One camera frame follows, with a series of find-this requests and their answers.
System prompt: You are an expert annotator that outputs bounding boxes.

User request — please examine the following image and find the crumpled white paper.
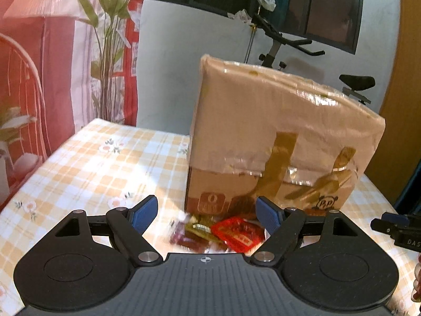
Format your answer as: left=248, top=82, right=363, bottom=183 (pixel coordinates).
left=227, top=8, right=254, bottom=24

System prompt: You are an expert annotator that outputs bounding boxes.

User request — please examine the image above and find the black exercise bike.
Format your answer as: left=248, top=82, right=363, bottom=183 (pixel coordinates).
left=251, top=12, right=376, bottom=105

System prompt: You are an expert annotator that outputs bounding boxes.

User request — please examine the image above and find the dark purple snack packet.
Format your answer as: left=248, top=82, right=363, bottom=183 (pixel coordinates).
left=169, top=222, right=211, bottom=250

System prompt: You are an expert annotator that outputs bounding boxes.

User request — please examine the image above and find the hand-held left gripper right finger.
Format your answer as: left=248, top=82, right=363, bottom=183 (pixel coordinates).
left=250, top=196, right=385, bottom=266

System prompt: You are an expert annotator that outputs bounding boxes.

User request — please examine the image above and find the yellow-brown wooden door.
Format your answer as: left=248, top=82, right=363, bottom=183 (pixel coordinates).
left=364, top=0, right=421, bottom=202

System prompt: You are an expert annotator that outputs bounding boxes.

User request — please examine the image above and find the red snack packet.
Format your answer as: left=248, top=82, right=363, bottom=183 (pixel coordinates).
left=210, top=216, right=265, bottom=255

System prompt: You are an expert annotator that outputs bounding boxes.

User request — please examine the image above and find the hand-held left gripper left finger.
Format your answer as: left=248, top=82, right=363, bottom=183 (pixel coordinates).
left=31, top=195, right=164, bottom=269

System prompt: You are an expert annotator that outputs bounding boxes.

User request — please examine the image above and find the thin metal pole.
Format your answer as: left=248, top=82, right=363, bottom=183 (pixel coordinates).
left=245, top=23, right=259, bottom=65

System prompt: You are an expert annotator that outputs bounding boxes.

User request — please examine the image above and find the orange checkered tablecloth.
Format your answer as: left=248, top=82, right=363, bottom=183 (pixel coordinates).
left=0, top=117, right=421, bottom=316

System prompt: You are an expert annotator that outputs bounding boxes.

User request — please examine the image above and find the gold snack packet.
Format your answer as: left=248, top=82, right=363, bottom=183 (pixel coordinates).
left=184, top=215, right=215, bottom=241

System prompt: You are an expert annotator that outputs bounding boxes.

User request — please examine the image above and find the plastic-lined cardboard box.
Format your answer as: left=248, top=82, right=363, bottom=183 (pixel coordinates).
left=184, top=53, right=386, bottom=220

